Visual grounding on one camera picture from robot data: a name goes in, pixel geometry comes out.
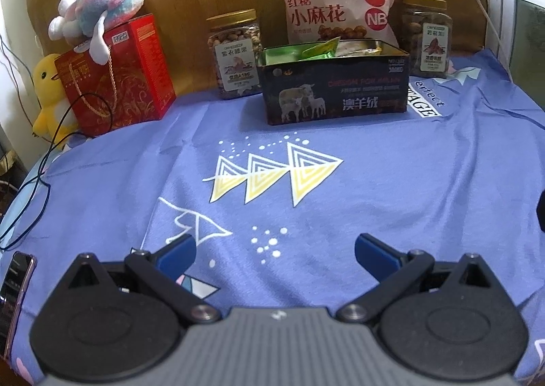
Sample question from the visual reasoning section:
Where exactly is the smartphone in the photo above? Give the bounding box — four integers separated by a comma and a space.
0, 251, 37, 359

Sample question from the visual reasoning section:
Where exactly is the pink snack bag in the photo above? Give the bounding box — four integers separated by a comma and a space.
266, 0, 400, 49

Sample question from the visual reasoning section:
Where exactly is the blue printed cloth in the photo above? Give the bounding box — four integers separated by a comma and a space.
0, 49, 545, 386

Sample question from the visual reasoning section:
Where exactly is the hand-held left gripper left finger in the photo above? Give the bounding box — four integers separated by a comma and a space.
64, 235, 222, 324

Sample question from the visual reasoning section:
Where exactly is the red gift box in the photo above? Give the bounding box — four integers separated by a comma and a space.
54, 13, 177, 138

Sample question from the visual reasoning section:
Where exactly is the yellow-green snack packet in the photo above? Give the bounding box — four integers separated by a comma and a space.
301, 37, 341, 61

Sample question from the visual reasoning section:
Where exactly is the nut jar with gold lid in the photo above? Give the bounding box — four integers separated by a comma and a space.
206, 9, 263, 101

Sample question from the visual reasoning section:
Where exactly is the dark tin box sheep print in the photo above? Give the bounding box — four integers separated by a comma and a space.
256, 39, 410, 126

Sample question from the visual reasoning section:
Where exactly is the black cable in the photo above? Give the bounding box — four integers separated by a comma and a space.
0, 92, 93, 251

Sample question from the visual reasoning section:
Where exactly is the nut jar with dark label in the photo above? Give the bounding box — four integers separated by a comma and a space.
401, 0, 453, 79

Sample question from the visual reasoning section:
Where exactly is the yellow duck plush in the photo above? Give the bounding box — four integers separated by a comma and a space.
33, 53, 80, 140

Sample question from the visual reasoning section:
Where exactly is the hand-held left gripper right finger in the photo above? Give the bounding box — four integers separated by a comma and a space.
336, 233, 495, 323

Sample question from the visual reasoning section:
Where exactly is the green snack packet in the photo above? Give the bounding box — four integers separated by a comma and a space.
265, 46, 316, 66

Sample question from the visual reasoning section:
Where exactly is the brown board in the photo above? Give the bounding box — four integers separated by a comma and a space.
396, 0, 489, 55

